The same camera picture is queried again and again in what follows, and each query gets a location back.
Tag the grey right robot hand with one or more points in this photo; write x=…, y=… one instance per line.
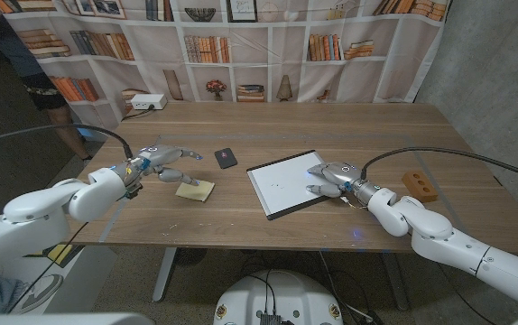
x=342, y=176

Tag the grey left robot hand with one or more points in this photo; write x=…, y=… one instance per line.
x=160, y=155

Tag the small white whiteboard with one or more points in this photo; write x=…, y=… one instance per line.
x=281, y=185

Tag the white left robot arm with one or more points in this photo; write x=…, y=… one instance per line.
x=38, y=216

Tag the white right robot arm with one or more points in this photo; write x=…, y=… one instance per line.
x=444, y=244

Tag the black card holder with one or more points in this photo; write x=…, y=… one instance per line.
x=226, y=158

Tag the orange brick with holes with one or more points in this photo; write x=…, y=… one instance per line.
x=419, y=185

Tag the white power strip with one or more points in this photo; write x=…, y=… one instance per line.
x=148, y=101

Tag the blue floor object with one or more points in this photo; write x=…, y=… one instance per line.
x=93, y=132

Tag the grey table leg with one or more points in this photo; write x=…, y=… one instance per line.
x=165, y=275
x=396, y=284

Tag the printed bookshelf backdrop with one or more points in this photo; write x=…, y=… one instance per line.
x=250, y=77

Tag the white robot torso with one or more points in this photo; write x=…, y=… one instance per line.
x=295, y=293

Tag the standing person in shorts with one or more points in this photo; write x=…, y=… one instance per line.
x=38, y=86

